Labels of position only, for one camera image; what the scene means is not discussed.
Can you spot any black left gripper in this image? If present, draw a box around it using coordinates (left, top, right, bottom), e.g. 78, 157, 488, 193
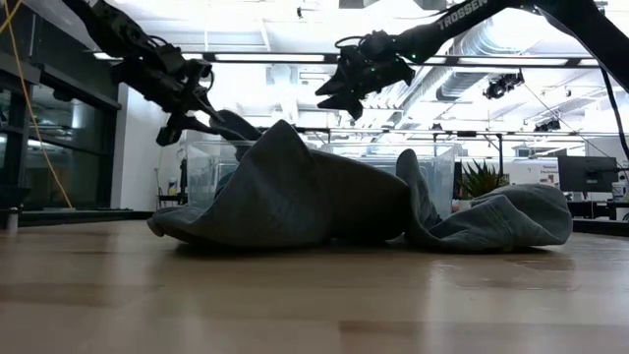
110, 43, 225, 148

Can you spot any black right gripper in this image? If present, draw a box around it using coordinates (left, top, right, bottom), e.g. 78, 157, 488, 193
314, 29, 417, 121

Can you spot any clear plastic storage container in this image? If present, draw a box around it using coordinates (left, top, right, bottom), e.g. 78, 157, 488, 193
185, 141, 257, 210
321, 142, 457, 220

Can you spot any black track light cluster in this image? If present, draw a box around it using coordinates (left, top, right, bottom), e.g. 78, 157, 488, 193
483, 70, 526, 100

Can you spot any green spiky potted plant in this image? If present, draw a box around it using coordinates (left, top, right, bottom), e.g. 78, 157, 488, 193
460, 159, 510, 201

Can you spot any small black track light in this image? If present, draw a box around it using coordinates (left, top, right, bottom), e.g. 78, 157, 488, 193
533, 117, 562, 133

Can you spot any black computer monitor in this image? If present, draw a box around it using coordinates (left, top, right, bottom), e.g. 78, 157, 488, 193
557, 155, 619, 194

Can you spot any black ceiling light rail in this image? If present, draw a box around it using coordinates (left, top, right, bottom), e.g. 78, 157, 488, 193
92, 51, 600, 69

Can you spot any silver ventilation duct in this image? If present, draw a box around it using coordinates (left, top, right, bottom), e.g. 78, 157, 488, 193
397, 19, 522, 117

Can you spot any yellow cable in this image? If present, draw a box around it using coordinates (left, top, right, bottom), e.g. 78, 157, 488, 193
0, 0, 74, 210

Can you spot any black metal frame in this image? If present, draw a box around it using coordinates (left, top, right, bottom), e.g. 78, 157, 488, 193
0, 0, 122, 212

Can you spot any white wall poster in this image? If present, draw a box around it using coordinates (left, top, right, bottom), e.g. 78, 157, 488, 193
505, 159, 560, 189

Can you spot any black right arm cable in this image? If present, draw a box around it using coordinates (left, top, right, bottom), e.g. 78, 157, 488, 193
598, 66, 629, 161

